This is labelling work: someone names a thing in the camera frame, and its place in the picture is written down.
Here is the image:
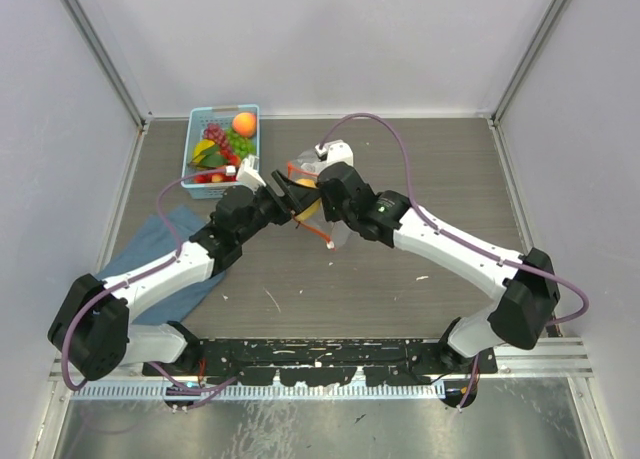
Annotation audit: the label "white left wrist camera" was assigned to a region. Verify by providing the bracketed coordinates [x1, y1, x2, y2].
[224, 154, 266, 190]

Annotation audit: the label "clear zip bag orange zipper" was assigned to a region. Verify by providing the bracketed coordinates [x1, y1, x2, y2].
[287, 149, 351, 250]

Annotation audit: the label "purple grape bunch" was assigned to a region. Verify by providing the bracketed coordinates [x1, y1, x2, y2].
[202, 123, 228, 148]

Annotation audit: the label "green grape bunch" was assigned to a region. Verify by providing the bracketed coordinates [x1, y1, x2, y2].
[225, 128, 256, 159]

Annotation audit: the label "light blue plastic basket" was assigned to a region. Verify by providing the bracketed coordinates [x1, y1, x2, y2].
[182, 104, 260, 200]

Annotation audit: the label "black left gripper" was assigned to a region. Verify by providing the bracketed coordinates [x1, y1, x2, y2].
[236, 170, 320, 244]

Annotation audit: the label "slotted cable duct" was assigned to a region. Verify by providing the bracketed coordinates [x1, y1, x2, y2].
[71, 378, 445, 401]

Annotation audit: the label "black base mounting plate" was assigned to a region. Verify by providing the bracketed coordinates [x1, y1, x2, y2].
[162, 339, 472, 387]

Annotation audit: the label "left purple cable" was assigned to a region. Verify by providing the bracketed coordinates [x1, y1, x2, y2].
[63, 166, 246, 411]

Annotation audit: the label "orange peach fruit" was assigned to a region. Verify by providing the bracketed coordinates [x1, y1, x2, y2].
[232, 111, 258, 138]

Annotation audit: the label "blue cloth towel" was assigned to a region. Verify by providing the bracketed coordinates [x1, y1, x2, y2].
[97, 204, 226, 326]

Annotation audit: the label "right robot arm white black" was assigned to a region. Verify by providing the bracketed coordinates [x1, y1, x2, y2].
[317, 162, 559, 373]

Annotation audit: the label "red strawberries pile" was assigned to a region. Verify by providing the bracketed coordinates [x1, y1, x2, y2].
[193, 149, 241, 184]

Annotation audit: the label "yellow star fruit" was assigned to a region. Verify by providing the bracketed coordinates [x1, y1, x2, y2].
[192, 139, 216, 163]

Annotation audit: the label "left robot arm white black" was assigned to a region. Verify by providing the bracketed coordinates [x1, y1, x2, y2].
[48, 172, 320, 391]

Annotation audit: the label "green leaves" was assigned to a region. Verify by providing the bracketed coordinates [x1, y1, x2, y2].
[189, 145, 227, 169]

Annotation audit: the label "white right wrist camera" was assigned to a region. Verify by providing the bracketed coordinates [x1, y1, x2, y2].
[314, 140, 354, 166]

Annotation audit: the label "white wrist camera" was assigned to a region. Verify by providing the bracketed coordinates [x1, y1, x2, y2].
[224, 154, 266, 190]
[314, 140, 354, 166]

